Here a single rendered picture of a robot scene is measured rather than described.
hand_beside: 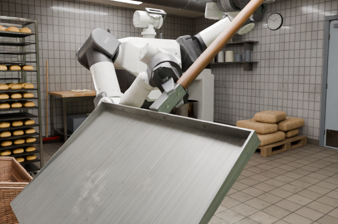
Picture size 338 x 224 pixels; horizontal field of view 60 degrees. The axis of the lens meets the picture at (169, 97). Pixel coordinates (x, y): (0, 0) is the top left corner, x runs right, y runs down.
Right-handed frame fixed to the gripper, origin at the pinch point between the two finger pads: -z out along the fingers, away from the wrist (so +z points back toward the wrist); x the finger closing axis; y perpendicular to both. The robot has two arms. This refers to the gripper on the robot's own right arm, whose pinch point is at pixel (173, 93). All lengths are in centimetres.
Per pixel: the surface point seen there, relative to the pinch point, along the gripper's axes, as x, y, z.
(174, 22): -164, 26, 628
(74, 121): -144, -208, 376
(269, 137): -293, 53, 279
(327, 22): -226, 231, 372
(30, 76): -54, -241, 438
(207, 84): -276, 17, 486
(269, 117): -279, 70, 303
